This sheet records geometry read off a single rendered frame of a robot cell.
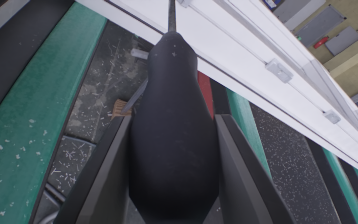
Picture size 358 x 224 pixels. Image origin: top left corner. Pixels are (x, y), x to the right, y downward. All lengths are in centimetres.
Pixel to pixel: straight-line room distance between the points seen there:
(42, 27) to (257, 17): 66
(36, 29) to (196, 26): 16
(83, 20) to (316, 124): 44
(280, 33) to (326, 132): 42
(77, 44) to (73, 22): 3
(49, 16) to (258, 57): 25
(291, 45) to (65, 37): 79
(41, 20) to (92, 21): 4
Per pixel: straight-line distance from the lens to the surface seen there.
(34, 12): 22
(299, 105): 40
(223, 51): 28
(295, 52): 90
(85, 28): 20
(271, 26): 79
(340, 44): 822
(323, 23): 938
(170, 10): 17
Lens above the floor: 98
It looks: 38 degrees down
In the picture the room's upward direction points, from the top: 48 degrees clockwise
